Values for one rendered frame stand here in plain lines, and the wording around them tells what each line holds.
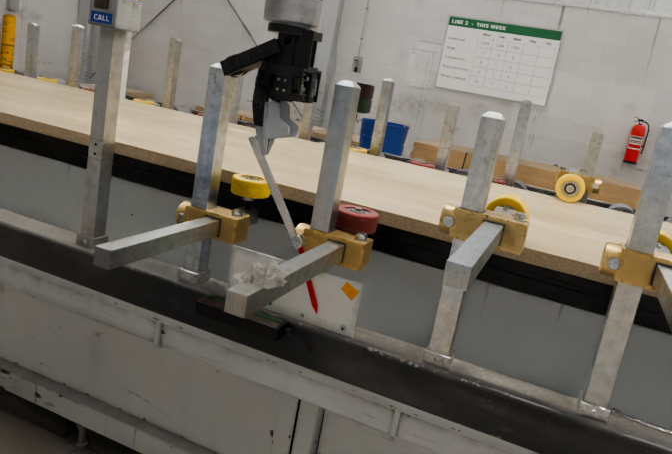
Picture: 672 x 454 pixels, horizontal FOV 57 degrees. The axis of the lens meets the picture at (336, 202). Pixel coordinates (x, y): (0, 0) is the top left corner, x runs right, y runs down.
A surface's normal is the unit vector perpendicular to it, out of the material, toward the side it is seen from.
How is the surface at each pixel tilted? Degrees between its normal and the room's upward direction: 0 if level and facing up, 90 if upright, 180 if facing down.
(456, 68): 90
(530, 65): 90
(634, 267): 90
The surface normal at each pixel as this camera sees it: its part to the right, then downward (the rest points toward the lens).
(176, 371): -0.37, 0.12
